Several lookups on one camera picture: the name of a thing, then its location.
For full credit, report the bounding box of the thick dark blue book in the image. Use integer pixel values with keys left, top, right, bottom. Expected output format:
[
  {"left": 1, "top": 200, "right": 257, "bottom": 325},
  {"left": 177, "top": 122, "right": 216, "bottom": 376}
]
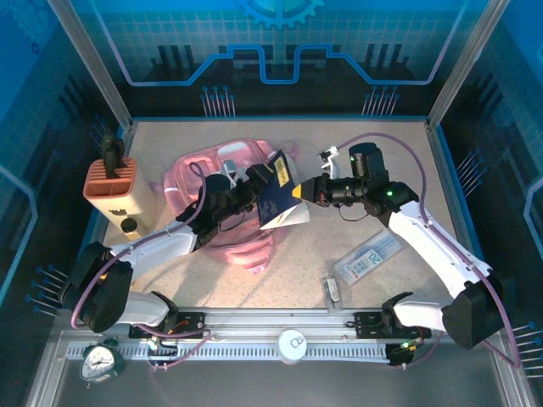
[{"left": 256, "top": 148, "right": 312, "bottom": 231}]

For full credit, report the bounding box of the pink student backpack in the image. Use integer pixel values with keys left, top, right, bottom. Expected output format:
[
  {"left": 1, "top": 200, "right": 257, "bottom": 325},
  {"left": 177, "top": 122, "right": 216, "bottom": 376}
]
[{"left": 162, "top": 138, "right": 300, "bottom": 276}]

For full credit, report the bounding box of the blue white calendar card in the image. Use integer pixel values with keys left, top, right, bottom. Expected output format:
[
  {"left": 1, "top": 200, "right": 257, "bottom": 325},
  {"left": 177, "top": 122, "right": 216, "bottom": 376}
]
[{"left": 333, "top": 228, "right": 402, "bottom": 286}]

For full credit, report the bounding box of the beige orange knife block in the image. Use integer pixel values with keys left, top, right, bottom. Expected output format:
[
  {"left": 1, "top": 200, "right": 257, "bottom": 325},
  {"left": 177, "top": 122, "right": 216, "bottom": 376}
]
[{"left": 82, "top": 157, "right": 157, "bottom": 228}]

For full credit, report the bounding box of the aluminium front beam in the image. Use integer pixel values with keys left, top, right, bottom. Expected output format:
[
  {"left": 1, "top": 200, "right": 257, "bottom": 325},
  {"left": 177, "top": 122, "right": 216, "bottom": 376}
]
[{"left": 50, "top": 307, "right": 510, "bottom": 340}]

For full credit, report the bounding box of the silver tin can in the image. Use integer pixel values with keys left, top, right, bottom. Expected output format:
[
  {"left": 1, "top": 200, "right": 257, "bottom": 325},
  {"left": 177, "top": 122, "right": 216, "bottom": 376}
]
[{"left": 277, "top": 328, "right": 309, "bottom": 365}]

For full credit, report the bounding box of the circuit board with green light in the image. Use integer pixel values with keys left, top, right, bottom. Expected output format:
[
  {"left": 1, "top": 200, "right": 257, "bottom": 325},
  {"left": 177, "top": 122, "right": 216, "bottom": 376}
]
[
  {"left": 146, "top": 334, "right": 179, "bottom": 361},
  {"left": 385, "top": 337, "right": 425, "bottom": 366}
]

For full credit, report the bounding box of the green alarm clock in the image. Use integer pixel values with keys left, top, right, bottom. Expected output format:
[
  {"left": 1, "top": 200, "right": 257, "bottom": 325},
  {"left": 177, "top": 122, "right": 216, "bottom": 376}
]
[{"left": 80, "top": 337, "right": 126, "bottom": 389}]

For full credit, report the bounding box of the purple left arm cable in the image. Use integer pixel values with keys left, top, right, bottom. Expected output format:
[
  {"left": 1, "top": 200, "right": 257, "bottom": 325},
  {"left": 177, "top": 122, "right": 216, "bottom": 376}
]
[{"left": 70, "top": 161, "right": 213, "bottom": 372}]

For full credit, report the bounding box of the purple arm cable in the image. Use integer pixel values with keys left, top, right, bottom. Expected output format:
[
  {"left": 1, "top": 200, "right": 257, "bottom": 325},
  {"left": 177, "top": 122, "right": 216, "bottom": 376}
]
[
  {"left": 70, "top": 161, "right": 213, "bottom": 372},
  {"left": 326, "top": 131, "right": 522, "bottom": 370}
]

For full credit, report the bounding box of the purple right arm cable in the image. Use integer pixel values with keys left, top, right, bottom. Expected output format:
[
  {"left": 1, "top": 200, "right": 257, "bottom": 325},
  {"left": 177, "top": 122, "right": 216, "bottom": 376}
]
[{"left": 326, "top": 131, "right": 522, "bottom": 370}]

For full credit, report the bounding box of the black knife handle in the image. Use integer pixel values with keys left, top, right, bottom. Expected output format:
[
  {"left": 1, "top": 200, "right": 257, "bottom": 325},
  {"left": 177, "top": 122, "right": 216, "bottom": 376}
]
[
  {"left": 112, "top": 137, "right": 126, "bottom": 177},
  {"left": 99, "top": 131, "right": 116, "bottom": 179}
]

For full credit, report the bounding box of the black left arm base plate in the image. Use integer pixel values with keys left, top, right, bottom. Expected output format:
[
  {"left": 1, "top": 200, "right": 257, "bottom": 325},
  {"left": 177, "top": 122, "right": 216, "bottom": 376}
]
[{"left": 128, "top": 311, "right": 207, "bottom": 340}]

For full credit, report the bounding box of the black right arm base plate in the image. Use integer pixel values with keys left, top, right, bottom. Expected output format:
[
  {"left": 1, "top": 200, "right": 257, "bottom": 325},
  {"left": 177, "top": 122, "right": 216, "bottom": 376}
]
[{"left": 354, "top": 311, "right": 432, "bottom": 340}]

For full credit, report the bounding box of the white slotted cable duct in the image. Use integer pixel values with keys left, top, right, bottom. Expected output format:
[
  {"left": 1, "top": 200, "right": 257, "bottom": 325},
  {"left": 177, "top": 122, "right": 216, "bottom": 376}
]
[{"left": 65, "top": 342, "right": 391, "bottom": 362}]

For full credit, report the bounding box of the aluminium frame post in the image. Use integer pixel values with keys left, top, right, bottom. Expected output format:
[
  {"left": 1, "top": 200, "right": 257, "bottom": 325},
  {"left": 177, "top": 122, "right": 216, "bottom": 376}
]
[
  {"left": 45, "top": 0, "right": 136, "bottom": 131},
  {"left": 426, "top": 0, "right": 513, "bottom": 131}
]

